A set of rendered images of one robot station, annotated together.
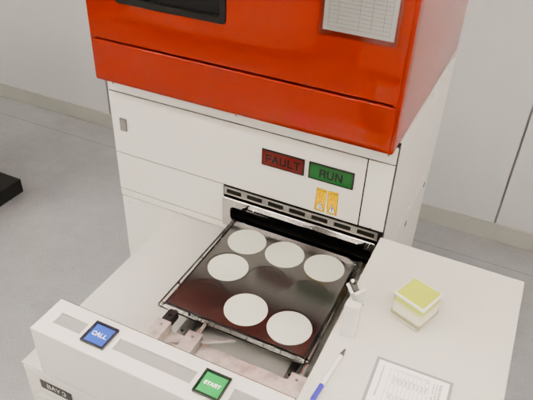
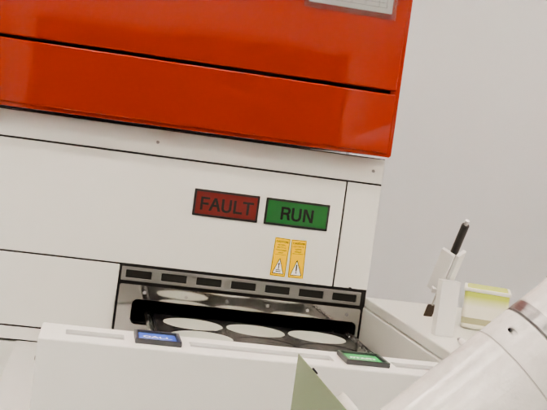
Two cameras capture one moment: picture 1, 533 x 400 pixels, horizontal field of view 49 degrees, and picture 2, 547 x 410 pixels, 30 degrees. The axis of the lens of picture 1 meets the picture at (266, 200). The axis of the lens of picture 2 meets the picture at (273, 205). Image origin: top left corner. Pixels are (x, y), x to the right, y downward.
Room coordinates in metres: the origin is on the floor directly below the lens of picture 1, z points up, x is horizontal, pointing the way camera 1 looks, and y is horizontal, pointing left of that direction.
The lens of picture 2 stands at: (-0.29, 0.91, 1.21)
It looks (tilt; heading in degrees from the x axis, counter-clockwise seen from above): 3 degrees down; 326
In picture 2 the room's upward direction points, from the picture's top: 8 degrees clockwise
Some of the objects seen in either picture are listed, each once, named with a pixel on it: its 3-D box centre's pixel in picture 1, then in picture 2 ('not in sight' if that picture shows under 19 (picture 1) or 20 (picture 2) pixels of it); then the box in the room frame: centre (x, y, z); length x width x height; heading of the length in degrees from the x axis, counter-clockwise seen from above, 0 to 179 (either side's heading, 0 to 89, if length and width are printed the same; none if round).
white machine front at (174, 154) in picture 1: (239, 173); (149, 240); (1.33, 0.08, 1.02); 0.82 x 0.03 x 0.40; 66
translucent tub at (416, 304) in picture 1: (416, 304); (484, 307); (0.89, -0.32, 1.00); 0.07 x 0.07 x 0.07; 45
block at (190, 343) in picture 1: (186, 348); not in sight; (0.83, 0.15, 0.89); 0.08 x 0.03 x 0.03; 156
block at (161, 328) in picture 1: (155, 336); not in sight; (0.86, 0.23, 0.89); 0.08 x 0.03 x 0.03; 156
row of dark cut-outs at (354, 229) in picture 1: (297, 212); (242, 285); (1.25, -0.08, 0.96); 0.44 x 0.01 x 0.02; 66
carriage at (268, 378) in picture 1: (218, 371); not in sight; (0.80, 0.08, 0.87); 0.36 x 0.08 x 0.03; 66
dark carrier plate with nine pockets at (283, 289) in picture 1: (266, 281); (264, 345); (1.05, -0.01, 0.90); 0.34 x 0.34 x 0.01; 66
